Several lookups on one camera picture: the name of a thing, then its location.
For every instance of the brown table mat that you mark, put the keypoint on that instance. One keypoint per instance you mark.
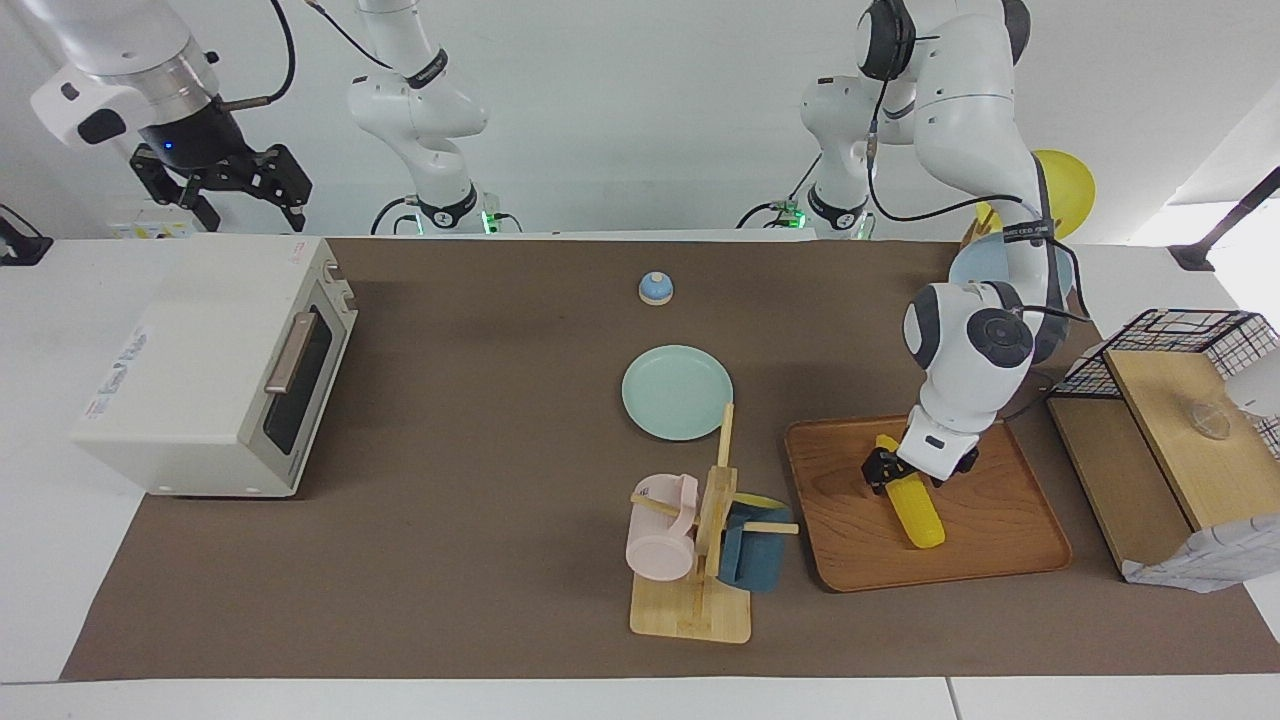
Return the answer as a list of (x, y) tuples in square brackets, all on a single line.
[(480, 450)]

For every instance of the white toaster oven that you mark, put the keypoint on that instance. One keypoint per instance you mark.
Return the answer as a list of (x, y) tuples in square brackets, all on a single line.
[(180, 350)]

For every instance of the clear glass cup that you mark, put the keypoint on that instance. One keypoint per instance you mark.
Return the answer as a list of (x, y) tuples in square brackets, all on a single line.
[(1212, 422)]

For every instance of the small blue bell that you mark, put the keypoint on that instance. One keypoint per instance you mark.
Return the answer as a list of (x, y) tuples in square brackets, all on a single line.
[(656, 288)]

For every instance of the dark blue mug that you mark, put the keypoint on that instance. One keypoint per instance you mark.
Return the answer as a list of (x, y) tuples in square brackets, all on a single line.
[(750, 560)]

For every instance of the light blue plate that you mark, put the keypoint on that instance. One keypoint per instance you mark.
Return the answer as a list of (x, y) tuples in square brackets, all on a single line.
[(980, 265)]

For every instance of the wooden plate rack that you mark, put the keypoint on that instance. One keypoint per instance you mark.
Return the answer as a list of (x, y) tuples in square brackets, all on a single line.
[(975, 232)]

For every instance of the light green plate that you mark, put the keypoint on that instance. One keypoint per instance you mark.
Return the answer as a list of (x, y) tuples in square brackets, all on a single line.
[(677, 393)]

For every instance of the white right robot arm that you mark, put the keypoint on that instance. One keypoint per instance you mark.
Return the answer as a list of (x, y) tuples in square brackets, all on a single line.
[(110, 50)]

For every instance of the white patterned cloth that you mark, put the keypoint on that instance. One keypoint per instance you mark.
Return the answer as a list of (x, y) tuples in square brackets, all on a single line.
[(1210, 560)]

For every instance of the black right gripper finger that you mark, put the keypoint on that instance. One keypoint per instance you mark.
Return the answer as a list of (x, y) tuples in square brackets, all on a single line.
[(280, 180), (162, 182)]

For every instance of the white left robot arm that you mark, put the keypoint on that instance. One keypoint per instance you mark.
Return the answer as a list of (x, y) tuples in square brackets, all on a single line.
[(975, 130)]

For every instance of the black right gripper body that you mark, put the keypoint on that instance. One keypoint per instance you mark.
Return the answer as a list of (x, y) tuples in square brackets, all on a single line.
[(195, 140)]

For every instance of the pink mug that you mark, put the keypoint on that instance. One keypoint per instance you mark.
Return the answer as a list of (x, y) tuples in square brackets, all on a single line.
[(655, 545)]

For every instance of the black clamp mount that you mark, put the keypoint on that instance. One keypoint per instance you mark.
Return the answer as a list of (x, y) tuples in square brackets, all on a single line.
[(20, 245)]

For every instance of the brown wooden tray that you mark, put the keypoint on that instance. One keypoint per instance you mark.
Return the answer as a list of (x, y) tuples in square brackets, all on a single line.
[(1000, 520)]

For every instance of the yellow corn cob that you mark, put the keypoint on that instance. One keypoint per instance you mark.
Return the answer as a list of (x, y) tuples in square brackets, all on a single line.
[(918, 515)]

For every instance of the white power box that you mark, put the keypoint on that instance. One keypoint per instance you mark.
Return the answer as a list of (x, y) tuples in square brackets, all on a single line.
[(150, 225)]

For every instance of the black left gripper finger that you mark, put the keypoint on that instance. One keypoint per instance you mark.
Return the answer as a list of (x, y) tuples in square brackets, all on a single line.
[(880, 470), (955, 468)]

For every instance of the black camera stand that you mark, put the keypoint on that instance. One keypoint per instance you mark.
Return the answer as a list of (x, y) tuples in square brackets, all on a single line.
[(1235, 215)]

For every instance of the yellow plate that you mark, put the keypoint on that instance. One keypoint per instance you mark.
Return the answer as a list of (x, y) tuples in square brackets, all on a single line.
[(1070, 190)]

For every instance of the wooden mug rack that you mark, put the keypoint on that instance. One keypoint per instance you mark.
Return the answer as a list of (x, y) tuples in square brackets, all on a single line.
[(712, 510)]

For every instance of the wooden shelf unit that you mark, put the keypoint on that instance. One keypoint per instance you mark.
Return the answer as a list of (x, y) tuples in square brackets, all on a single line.
[(1180, 470)]

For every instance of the glass oven door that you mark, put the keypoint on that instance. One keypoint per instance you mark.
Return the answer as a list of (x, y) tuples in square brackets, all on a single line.
[(300, 390)]

